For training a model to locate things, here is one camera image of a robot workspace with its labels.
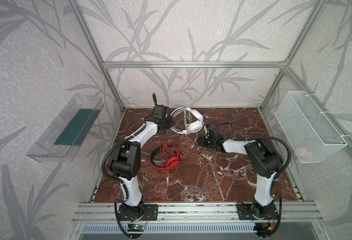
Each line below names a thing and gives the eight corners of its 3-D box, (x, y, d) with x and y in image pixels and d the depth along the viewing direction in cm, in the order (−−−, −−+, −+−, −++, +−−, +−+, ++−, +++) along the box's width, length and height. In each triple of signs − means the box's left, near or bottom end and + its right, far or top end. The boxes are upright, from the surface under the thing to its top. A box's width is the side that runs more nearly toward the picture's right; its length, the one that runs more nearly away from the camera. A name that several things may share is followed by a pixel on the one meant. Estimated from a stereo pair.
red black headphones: (149, 171, 90) (146, 166, 84) (152, 149, 99) (150, 143, 93) (181, 171, 90) (181, 166, 84) (182, 149, 99) (181, 143, 93)
